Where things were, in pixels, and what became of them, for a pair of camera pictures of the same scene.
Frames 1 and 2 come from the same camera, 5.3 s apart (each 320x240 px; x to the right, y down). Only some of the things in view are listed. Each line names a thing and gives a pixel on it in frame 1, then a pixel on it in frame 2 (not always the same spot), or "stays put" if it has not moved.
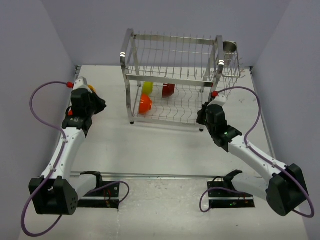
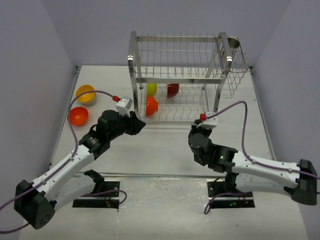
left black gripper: x=101 y=103 to x=135 y=125
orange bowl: x=145 y=104 to x=152 y=105
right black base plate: x=221 y=195 stays put
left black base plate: x=105 y=195 stays put
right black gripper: x=200 y=114 to x=194 y=129
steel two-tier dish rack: x=168 y=79 stays put
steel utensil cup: x=230 y=52 to x=233 y=42
